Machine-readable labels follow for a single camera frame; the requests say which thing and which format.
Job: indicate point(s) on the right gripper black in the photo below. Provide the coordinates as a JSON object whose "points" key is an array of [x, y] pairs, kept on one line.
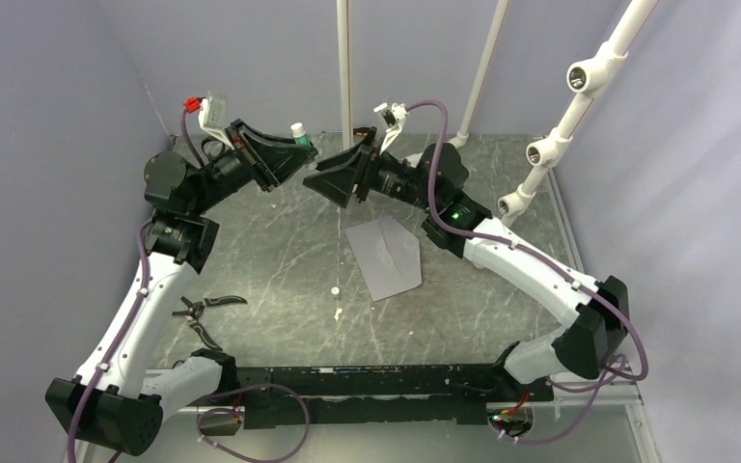
{"points": [[339, 177]]}

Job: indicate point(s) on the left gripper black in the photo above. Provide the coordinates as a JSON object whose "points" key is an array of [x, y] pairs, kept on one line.
{"points": [[267, 159]]}

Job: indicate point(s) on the green white glue stick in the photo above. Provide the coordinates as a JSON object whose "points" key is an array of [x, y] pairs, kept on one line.
{"points": [[300, 135]]}

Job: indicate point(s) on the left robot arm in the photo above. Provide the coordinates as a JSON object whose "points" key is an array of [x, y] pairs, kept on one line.
{"points": [[111, 401]]}

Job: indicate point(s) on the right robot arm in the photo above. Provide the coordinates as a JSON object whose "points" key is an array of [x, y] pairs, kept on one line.
{"points": [[591, 313]]}

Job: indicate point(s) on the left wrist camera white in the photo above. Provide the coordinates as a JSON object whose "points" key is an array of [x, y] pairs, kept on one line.
{"points": [[212, 111]]}

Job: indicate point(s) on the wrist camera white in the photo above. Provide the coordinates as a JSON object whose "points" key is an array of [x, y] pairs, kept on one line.
{"points": [[212, 111], [393, 117]]}

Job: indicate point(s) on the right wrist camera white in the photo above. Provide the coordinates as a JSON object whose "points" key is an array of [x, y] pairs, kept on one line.
{"points": [[393, 117]]}

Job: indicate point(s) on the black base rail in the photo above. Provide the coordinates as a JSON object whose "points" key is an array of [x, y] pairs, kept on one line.
{"points": [[459, 393]]}

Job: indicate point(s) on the white pvc pipe frame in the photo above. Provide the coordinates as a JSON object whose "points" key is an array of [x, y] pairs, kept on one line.
{"points": [[497, 73]]}

